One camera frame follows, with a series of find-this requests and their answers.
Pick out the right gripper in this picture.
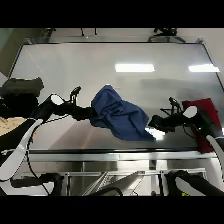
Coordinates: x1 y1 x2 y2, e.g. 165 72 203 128
147 114 178 134

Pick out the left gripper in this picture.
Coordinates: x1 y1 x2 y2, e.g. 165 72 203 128
71 104 96 122

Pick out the blue T-shirt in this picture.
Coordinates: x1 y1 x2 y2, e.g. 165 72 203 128
89 84 156 143

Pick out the red garment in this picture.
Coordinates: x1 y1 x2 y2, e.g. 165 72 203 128
181 97 224 155

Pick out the black garment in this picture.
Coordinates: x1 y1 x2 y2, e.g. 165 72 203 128
0 94 40 120

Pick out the dark green garment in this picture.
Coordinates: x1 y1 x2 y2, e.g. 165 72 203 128
0 77 45 98

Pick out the cream garment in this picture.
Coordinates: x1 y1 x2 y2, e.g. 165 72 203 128
0 116 32 137

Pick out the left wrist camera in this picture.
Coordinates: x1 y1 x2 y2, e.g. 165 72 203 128
69 85 82 105

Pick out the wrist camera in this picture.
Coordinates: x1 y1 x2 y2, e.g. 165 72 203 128
160 96 183 116
69 85 82 105

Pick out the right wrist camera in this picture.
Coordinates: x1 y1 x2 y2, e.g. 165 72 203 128
160 96 183 116

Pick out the silver frame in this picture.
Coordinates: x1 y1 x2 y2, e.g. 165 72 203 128
0 35 224 197

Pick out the black cable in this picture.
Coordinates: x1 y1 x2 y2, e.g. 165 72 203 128
25 114 70 197

